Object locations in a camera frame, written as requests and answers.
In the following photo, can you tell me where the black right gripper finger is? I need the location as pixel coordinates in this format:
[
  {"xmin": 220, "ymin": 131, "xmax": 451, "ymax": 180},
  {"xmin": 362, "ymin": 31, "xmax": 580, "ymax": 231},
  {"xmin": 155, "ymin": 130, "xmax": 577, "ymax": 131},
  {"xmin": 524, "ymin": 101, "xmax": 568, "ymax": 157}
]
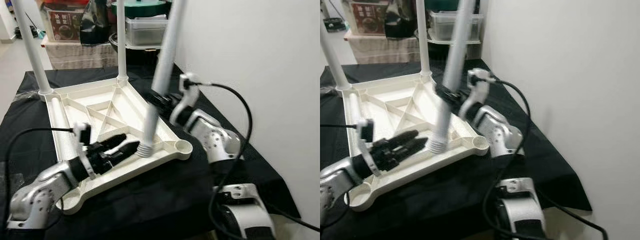
[
  {"xmin": 433, "ymin": 84, "xmax": 460, "ymax": 107},
  {"xmin": 144, "ymin": 90, "xmax": 170, "ymax": 114}
]

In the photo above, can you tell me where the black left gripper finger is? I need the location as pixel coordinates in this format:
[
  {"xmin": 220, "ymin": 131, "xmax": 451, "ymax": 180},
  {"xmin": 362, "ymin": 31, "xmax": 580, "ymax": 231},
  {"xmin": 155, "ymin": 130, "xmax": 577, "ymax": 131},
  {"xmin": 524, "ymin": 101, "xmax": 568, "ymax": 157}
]
[
  {"xmin": 98, "ymin": 133, "xmax": 129, "ymax": 152},
  {"xmin": 387, "ymin": 130, "xmax": 420, "ymax": 149},
  {"xmin": 395, "ymin": 137, "xmax": 430, "ymax": 159},
  {"xmin": 107, "ymin": 141, "xmax": 141, "ymax": 162}
]

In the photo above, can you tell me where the cream plastic table top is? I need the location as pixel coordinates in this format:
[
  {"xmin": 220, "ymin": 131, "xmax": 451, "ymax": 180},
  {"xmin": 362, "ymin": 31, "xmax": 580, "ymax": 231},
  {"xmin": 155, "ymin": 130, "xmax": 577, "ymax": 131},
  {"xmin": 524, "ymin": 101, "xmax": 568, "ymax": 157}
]
[
  {"xmin": 39, "ymin": 75, "xmax": 194, "ymax": 216},
  {"xmin": 334, "ymin": 71, "xmax": 491, "ymax": 212}
]

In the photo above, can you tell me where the black wok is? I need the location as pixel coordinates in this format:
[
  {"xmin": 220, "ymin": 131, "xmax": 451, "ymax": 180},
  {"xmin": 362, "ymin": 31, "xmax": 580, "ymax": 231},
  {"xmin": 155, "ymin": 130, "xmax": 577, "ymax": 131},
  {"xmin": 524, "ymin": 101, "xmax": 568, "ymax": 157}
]
[
  {"xmin": 109, "ymin": 32, "xmax": 171, "ymax": 63},
  {"xmin": 414, "ymin": 27, "xmax": 482, "ymax": 58}
]

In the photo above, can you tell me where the black table cloth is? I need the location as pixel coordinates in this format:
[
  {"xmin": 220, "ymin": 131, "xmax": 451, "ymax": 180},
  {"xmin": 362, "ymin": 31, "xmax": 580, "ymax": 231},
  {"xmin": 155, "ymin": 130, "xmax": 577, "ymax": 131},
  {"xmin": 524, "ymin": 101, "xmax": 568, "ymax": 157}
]
[
  {"xmin": 320, "ymin": 59, "xmax": 593, "ymax": 240},
  {"xmin": 0, "ymin": 64, "xmax": 301, "ymax": 240}
]

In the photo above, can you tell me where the clear lidded plastic container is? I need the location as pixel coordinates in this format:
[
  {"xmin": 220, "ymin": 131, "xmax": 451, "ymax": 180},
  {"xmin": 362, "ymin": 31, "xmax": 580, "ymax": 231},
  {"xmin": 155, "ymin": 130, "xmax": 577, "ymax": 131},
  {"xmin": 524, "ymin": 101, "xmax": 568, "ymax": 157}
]
[
  {"xmin": 125, "ymin": 16, "xmax": 170, "ymax": 48},
  {"xmin": 428, "ymin": 10, "xmax": 485, "ymax": 44}
]

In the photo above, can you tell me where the patterned beige cloth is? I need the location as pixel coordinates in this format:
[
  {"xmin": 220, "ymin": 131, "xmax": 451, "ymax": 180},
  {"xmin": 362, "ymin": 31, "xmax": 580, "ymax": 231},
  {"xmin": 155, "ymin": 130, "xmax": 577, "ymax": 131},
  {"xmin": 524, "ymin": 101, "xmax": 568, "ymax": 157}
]
[
  {"xmin": 42, "ymin": 40, "xmax": 119, "ymax": 70},
  {"xmin": 344, "ymin": 34, "xmax": 422, "ymax": 65}
]

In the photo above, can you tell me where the black bag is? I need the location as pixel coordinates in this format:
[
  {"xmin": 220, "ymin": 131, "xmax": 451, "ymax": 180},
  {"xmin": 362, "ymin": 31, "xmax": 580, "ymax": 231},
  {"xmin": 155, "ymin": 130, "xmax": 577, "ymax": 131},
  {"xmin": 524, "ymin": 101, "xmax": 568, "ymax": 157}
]
[
  {"xmin": 80, "ymin": 0, "xmax": 113, "ymax": 46},
  {"xmin": 383, "ymin": 0, "xmax": 419, "ymax": 40}
]

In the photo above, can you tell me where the green pot lid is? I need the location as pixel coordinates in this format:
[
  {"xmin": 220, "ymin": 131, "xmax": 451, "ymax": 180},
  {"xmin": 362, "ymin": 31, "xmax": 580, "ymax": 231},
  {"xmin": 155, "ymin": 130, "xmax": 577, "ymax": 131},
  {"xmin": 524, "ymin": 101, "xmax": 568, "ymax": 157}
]
[
  {"xmin": 111, "ymin": 0, "xmax": 172, "ymax": 20},
  {"xmin": 425, "ymin": 0, "xmax": 463, "ymax": 12}
]

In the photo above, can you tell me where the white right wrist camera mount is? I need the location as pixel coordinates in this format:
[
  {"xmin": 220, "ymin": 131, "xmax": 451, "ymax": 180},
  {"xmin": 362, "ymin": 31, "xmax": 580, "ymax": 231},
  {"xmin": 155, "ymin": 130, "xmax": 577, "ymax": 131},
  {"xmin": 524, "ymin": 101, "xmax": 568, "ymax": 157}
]
[
  {"xmin": 459, "ymin": 68, "xmax": 497, "ymax": 122},
  {"xmin": 170, "ymin": 72, "xmax": 202, "ymax": 127}
]

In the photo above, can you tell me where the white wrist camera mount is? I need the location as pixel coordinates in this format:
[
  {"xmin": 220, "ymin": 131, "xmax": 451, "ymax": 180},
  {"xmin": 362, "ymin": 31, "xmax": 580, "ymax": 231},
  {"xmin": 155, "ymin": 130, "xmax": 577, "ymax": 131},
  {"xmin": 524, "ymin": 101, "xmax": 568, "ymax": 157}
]
[
  {"xmin": 170, "ymin": 72, "xmax": 202, "ymax": 127},
  {"xmin": 72, "ymin": 122, "xmax": 97, "ymax": 181},
  {"xmin": 459, "ymin": 68, "xmax": 497, "ymax": 122},
  {"xmin": 355, "ymin": 118, "xmax": 382, "ymax": 178}
]

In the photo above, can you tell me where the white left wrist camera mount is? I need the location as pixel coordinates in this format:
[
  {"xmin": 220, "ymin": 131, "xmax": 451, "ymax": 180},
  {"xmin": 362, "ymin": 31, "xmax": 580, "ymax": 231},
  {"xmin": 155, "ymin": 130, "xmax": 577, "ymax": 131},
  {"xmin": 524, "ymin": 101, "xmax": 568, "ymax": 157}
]
[
  {"xmin": 355, "ymin": 118, "xmax": 382, "ymax": 178},
  {"xmin": 72, "ymin": 122, "xmax": 97, "ymax": 181}
]

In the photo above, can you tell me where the black coiled cable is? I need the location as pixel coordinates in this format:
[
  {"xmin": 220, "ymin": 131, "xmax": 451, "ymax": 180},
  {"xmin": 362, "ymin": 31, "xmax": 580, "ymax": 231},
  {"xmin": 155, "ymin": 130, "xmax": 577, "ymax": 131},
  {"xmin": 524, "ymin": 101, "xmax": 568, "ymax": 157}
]
[
  {"xmin": 14, "ymin": 25, "xmax": 39, "ymax": 40},
  {"xmin": 322, "ymin": 17, "xmax": 344, "ymax": 32}
]

